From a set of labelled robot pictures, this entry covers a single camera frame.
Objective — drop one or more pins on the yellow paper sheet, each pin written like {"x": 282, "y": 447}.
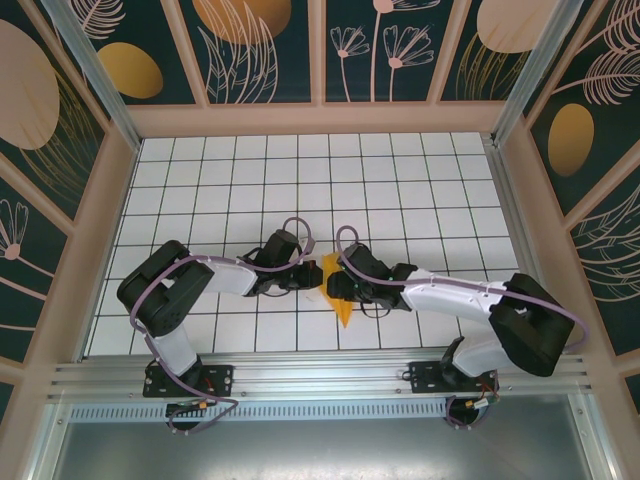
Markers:
{"x": 346, "y": 314}

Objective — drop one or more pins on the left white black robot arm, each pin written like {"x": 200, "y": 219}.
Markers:
{"x": 230, "y": 280}

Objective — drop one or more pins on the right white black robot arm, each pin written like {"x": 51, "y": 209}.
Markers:
{"x": 450, "y": 295}

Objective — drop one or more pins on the grey metal sheet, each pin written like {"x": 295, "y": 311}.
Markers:
{"x": 320, "y": 452}

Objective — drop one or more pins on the long aluminium base rail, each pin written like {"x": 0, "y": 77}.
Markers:
{"x": 320, "y": 376}

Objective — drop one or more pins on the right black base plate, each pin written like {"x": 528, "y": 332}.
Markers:
{"x": 425, "y": 382}

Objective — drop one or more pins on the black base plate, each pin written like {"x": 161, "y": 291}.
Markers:
{"x": 220, "y": 381}
{"x": 425, "y": 382}

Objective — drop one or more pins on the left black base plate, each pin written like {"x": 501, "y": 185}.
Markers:
{"x": 220, "y": 381}

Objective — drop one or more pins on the wide aluminium side rail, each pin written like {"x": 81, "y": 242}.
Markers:
{"x": 514, "y": 200}

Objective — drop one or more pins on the aluminium frame post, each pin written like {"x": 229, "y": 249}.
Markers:
{"x": 544, "y": 70}
{"x": 95, "y": 75}

